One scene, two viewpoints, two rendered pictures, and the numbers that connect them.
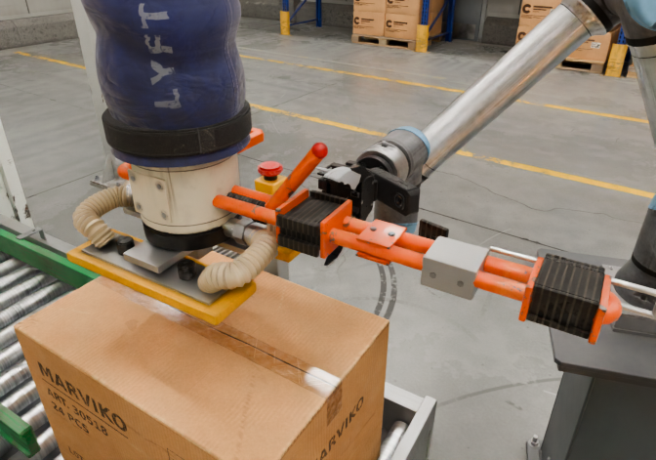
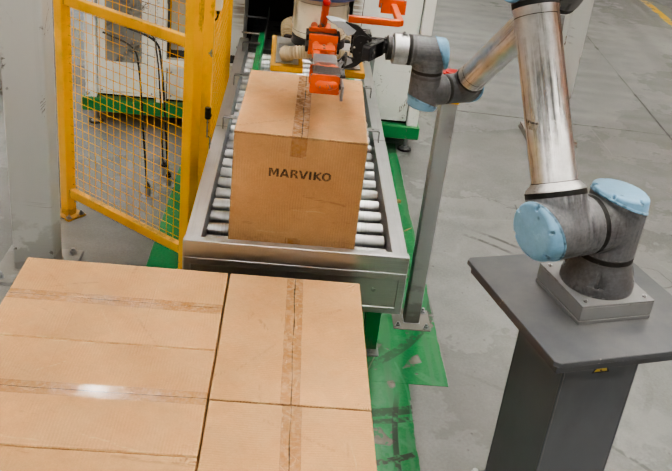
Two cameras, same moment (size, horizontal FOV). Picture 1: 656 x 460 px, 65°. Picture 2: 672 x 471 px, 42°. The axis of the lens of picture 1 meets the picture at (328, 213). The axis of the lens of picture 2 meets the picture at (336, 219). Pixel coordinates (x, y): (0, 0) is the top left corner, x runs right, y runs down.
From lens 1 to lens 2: 2.19 m
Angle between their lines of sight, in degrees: 48
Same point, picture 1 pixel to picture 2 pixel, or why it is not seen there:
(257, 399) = (273, 122)
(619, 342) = (525, 283)
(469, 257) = (324, 59)
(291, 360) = (305, 125)
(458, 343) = not seen: hidden behind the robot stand
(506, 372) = (625, 439)
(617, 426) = (525, 389)
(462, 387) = not seen: hidden behind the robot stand
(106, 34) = not seen: outside the picture
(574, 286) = (321, 70)
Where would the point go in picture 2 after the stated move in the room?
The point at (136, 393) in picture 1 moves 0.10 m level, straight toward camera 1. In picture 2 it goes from (247, 100) to (229, 108)
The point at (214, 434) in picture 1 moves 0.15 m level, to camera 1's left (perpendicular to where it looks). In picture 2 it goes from (246, 118) to (224, 102)
